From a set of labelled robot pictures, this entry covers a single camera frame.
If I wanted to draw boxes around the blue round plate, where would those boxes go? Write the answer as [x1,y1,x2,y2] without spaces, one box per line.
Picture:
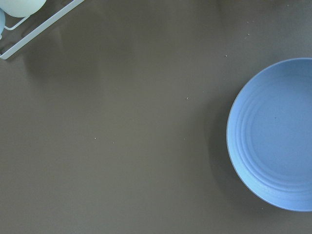
[226,58,312,212]

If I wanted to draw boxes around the pale green cup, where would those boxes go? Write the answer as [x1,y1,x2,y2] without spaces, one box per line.
[0,0,46,18]

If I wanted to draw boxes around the pale blue cup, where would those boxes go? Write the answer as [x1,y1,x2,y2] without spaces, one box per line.
[0,9,5,39]

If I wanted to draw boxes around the white wire rack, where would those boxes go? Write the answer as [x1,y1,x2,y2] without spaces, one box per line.
[0,0,83,60]

